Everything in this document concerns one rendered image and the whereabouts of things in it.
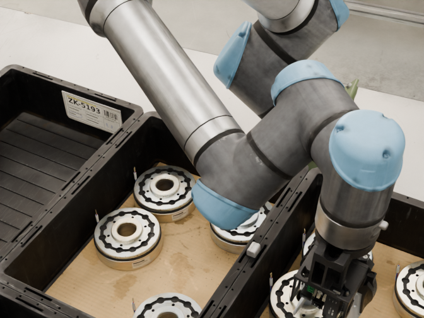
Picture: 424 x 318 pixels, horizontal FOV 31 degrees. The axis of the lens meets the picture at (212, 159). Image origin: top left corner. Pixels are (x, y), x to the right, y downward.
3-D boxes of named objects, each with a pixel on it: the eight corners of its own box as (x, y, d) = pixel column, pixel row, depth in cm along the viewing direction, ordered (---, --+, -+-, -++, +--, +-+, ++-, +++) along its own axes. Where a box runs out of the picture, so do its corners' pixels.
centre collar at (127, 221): (122, 216, 120) (122, 212, 119) (149, 226, 118) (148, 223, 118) (105, 237, 117) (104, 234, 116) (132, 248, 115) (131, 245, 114)
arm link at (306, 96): (234, 110, 91) (273, 173, 84) (302, 42, 87) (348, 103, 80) (273, 132, 96) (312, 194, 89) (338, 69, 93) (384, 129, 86)
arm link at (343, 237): (335, 168, 89) (402, 197, 86) (329, 194, 92) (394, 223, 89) (307, 211, 84) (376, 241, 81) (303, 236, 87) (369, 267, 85)
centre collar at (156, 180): (158, 173, 127) (158, 170, 126) (185, 181, 125) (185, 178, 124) (144, 192, 123) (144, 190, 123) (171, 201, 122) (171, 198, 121)
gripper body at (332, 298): (286, 302, 95) (298, 243, 86) (316, 255, 100) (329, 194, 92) (343, 330, 93) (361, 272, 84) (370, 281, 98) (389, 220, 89)
